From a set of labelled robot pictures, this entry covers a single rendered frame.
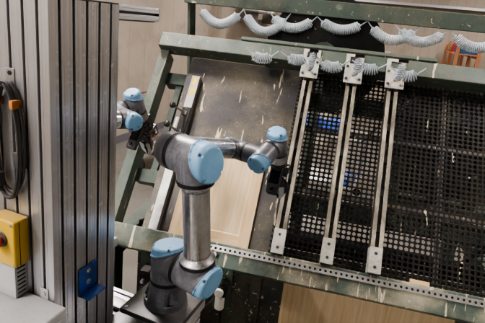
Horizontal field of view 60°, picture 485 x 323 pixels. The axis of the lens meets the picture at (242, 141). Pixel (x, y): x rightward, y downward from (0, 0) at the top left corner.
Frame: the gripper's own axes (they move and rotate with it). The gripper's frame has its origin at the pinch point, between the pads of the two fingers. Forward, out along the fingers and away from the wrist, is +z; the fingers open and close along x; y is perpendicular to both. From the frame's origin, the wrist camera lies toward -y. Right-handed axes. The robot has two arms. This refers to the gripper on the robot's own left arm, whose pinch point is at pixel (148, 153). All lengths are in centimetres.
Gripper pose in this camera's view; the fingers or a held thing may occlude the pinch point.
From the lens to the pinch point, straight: 208.4
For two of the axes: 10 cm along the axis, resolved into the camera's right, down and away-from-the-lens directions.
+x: -9.1, -2.1, 3.6
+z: 0.9, 7.4, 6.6
